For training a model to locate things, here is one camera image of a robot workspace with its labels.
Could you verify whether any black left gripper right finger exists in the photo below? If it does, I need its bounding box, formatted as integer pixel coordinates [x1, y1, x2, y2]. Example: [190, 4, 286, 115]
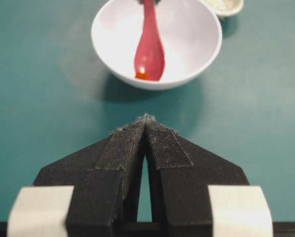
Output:
[144, 114, 273, 237]

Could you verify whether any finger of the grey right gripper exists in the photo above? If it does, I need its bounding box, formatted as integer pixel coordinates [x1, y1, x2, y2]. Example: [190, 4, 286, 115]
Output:
[138, 0, 160, 5]

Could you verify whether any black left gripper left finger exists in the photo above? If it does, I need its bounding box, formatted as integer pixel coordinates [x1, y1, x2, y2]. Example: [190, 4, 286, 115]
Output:
[7, 114, 147, 237]

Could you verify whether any red plastic spoon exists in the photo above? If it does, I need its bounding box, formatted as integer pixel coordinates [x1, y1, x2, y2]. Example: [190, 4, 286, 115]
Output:
[134, 0, 165, 81]

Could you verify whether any small red block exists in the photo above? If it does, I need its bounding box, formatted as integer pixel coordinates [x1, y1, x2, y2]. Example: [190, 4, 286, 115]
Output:
[135, 72, 149, 80]

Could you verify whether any white bowl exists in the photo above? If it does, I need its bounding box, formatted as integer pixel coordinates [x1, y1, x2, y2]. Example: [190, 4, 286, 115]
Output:
[91, 0, 222, 90]

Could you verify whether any small white dish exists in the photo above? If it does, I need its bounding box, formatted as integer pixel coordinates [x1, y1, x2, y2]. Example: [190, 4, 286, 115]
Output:
[204, 0, 244, 17]

